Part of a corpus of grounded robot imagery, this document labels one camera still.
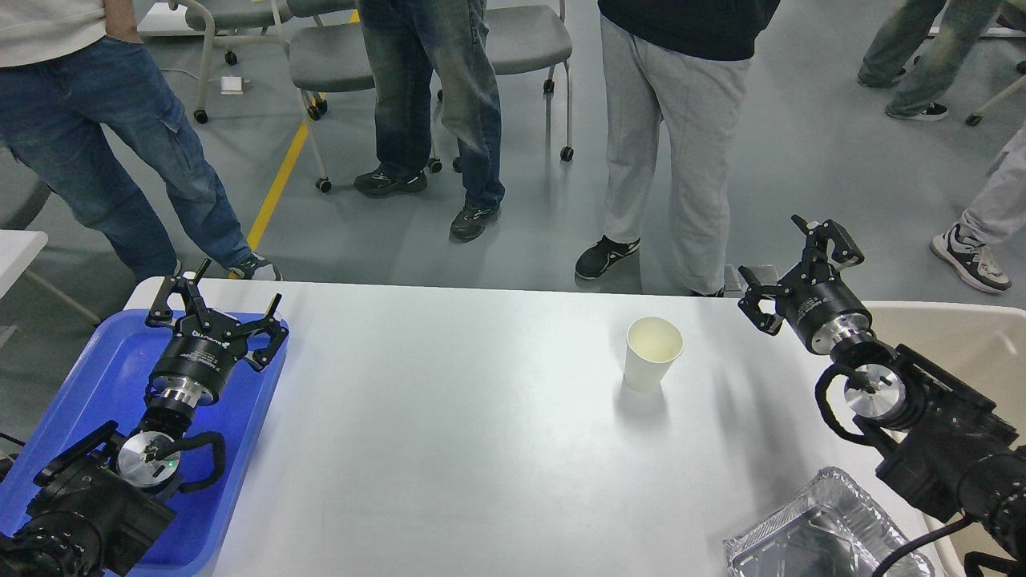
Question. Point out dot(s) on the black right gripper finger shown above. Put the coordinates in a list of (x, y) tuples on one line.
[(828, 250), (756, 293)]

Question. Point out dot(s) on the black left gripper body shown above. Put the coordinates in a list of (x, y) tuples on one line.
[(205, 360)]

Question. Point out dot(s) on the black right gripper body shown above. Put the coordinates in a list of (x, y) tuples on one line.
[(822, 311)]

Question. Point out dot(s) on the white paper cup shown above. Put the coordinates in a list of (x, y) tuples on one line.
[(653, 345)]

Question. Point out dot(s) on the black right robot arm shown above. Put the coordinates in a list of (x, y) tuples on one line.
[(944, 450)]

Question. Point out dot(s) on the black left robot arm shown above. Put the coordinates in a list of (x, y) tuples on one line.
[(136, 466)]

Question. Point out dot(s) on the blue plastic tray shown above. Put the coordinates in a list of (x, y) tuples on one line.
[(107, 383)]

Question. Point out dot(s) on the white sneaker person leg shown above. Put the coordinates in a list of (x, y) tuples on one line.
[(991, 218)]

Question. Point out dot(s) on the white side table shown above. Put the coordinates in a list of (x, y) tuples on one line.
[(30, 301)]

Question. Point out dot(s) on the beige plastic bin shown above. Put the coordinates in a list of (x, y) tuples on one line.
[(982, 345)]

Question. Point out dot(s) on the aluminium foil tray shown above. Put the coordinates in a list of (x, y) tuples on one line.
[(831, 527)]

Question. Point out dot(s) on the person in olive trousers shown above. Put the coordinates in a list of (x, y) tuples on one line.
[(919, 50)]

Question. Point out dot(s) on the white power adapter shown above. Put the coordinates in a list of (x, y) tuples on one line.
[(232, 85)]

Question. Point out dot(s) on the person in grey sweatpants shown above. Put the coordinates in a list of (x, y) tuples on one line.
[(679, 66)]

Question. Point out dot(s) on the person in blue jeans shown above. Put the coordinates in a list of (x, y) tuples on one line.
[(69, 71)]

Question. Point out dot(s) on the grey chair middle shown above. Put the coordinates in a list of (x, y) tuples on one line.
[(324, 59)]

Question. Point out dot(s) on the grey chair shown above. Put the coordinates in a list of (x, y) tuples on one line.
[(227, 24), (324, 59), (533, 37)]

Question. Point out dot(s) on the grey chair left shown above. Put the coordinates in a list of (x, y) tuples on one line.
[(227, 24)]

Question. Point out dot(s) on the grey chair right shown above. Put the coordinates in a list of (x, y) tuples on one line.
[(533, 37)]

